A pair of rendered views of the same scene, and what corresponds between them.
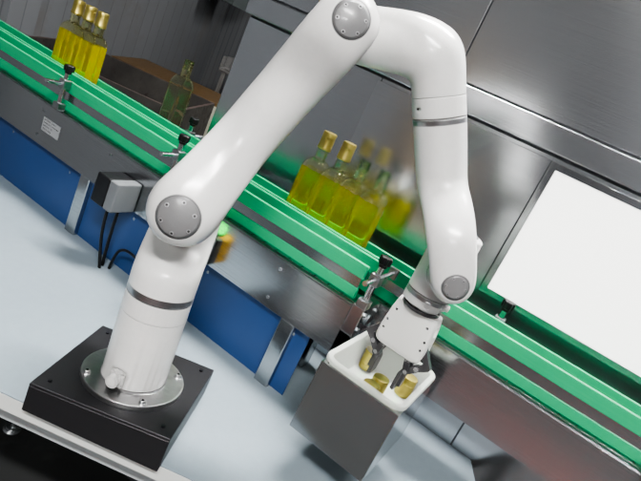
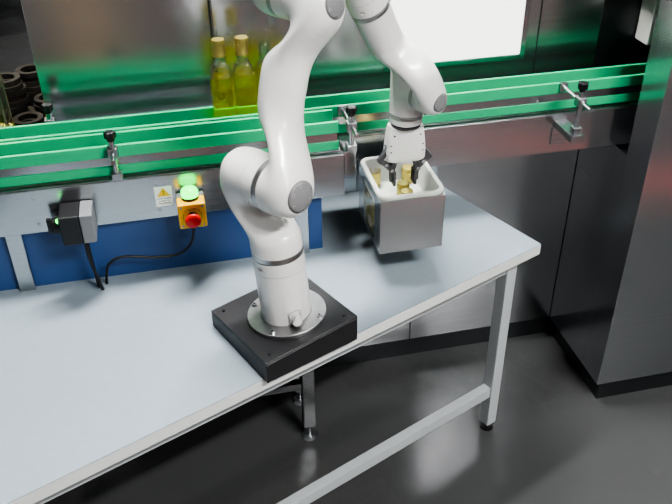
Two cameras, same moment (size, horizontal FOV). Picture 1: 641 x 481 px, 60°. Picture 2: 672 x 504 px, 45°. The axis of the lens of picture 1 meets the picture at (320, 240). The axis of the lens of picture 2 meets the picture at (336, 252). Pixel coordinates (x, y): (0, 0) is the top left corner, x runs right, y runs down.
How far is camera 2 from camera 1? 1.21 m
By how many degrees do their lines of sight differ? 36
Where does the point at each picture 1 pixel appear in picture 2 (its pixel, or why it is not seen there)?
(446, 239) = (425, 80)
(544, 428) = (489, 131)
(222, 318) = (240, 237)
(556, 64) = not seen: outside the picture
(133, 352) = (297, 295)
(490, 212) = not seen: hidden behind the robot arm
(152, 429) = (344, 321)
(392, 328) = (398, 150)
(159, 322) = (301, 264)
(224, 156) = (294, 139)
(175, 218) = (302, 198)
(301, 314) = not seen: hidden behind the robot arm
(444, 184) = (398, 46)
